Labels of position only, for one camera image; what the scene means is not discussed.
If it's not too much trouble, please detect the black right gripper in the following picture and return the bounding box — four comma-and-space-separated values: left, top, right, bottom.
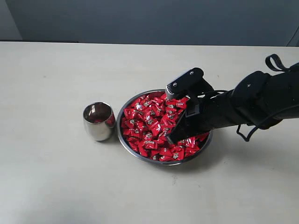
166, 71, 271, 144

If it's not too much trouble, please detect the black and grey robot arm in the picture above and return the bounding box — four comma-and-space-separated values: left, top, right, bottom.
165, 54, 299, 143

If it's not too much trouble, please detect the pile of red wrapped candies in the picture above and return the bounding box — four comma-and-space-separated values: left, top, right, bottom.
120, 91, 210, 162

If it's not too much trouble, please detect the round metal bowl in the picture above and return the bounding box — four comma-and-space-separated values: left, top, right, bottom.
116, 89, 214, 166

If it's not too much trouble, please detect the stainless steel cup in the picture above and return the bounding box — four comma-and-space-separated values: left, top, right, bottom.
83, 102, 116, 141

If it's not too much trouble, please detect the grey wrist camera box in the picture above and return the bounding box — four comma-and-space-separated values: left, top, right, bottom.
165, 68, 204, 100

